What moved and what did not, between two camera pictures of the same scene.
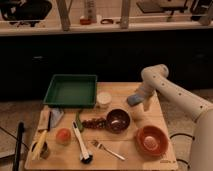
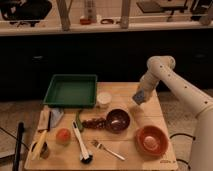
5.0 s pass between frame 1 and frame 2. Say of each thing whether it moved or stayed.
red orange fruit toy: stayed
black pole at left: stayed
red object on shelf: stayed
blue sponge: moved
